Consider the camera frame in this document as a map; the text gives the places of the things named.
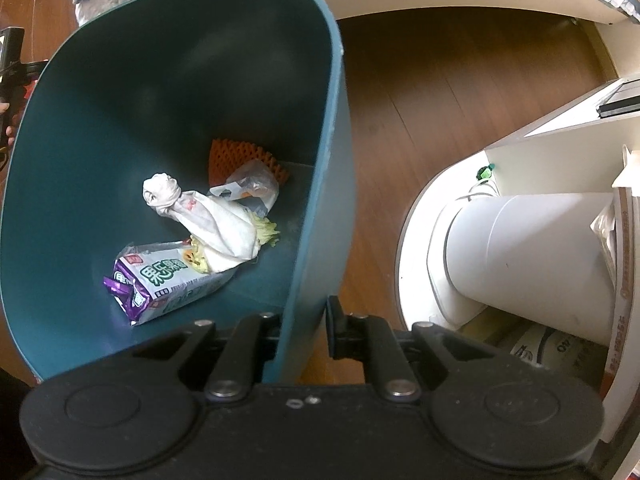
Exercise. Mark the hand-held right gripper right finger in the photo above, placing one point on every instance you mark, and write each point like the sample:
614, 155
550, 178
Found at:
334, 327

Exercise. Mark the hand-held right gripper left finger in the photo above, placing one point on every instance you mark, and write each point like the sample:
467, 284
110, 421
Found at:
245, 350

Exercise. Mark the purple white snack packet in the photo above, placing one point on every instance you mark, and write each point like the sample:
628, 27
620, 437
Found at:
165, 280

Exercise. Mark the white plastic bag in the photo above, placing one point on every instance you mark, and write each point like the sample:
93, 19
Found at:
220, 227

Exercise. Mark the teal plastic waste bin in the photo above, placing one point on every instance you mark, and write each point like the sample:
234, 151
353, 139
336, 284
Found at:
150, 85

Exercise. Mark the clear plastic wrapper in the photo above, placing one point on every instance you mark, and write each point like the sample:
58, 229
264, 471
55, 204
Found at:
255, 182

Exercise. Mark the red foam fruit net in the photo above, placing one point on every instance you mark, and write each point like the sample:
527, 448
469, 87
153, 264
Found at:
230, 160

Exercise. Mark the person's left hand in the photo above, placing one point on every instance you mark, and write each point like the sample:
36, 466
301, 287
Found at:
9, 136

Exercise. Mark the white curved nightstand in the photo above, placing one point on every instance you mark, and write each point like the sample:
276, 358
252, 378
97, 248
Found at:
435, 240

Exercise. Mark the white cylindrical bin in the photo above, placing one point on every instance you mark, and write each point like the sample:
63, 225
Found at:
540, 260

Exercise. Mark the white printed bag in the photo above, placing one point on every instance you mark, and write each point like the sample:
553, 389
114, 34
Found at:
555, 355

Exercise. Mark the clear crinkled plastic bag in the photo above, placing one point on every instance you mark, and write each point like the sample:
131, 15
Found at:
606, 240

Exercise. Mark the flat black device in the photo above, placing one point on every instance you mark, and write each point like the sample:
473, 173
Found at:
620, 102

